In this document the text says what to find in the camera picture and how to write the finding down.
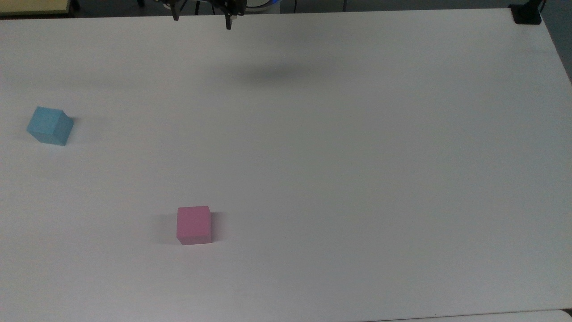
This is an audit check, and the pink cube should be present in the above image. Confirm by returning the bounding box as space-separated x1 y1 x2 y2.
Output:
176 206 214 246

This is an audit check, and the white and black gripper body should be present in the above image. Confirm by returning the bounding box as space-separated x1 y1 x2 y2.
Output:
154 0 246 17

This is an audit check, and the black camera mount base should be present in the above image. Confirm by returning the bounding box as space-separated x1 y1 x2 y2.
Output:
509 0 547 25

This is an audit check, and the blue cube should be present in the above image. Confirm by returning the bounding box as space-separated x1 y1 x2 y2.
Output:
26 106 75 146

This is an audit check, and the yellow table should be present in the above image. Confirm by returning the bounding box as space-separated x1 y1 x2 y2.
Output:
0 0 73 17

